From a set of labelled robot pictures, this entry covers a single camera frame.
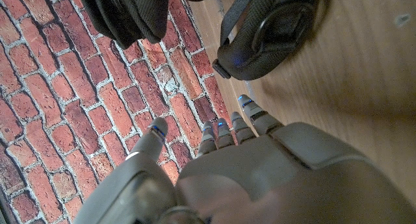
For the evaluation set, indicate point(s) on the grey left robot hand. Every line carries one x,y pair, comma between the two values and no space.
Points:
260,172

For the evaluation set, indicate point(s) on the black backpack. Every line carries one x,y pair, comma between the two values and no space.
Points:
276,32

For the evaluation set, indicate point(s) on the brick print backdrop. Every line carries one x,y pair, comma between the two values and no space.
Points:
65,87

